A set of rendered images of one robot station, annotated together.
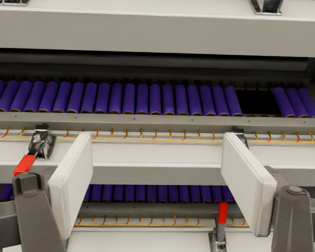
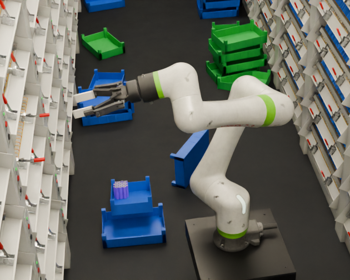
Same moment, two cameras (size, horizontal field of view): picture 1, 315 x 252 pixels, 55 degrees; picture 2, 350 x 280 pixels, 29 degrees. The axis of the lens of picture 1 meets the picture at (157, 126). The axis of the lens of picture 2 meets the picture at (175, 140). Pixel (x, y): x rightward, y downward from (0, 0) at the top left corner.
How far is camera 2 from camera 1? 2.22 m
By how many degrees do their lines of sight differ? 74
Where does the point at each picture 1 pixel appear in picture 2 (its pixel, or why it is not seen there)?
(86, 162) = (79, 111)
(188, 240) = (32, 170)
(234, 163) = (81, 96)
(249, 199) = (90, 95)
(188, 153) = (26, 131)
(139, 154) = (26, 143)
